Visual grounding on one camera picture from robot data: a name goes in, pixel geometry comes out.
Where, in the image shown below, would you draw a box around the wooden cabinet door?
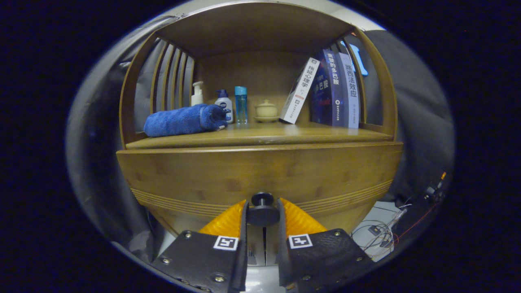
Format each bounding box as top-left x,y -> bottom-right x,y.
247,226 -> 265,266
265,226 -> 279,265

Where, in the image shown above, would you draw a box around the black equipment with cables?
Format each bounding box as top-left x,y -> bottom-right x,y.
393,171 -> 446,245

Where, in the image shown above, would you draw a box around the floor cables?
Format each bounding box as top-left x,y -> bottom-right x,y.
351,201 -> 409,261

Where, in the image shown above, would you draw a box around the clear blue bottle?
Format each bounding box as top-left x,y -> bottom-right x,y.
234,86 -> 248,125

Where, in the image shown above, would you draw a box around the dark blue book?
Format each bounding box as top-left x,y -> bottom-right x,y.
310,49 -> 346,127

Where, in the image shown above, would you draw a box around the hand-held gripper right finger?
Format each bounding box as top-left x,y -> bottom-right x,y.
277,198 -> 375,290

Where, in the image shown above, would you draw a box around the blue rolled towel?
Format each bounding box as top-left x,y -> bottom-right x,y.
143,103 -> 228,138

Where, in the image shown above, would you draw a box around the beige lidded ceramic cup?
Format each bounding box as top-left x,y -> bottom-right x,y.
254,99 -> 280,123

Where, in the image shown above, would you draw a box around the white book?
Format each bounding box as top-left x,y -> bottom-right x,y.
279,57 -> 321,125

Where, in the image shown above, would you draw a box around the wooden cabinet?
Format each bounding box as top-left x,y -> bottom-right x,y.
116,2 -> 404,267

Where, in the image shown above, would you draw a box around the white pump bottle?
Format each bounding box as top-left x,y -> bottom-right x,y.
191,81 -> 204,107

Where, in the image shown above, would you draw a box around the white bottle with blue cap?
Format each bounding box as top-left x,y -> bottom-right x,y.
215,89 -> 234,124

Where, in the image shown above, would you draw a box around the wooden countertop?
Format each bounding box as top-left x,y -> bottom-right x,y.
125,122 -> 394,150

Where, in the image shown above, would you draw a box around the black backdrop cloth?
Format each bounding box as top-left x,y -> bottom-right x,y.
65,14 -> 455,261

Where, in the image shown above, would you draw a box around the pale blue book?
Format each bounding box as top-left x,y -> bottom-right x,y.
337,52 -> 361,129

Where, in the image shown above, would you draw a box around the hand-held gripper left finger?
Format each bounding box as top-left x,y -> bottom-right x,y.
150,199 -> 250,293

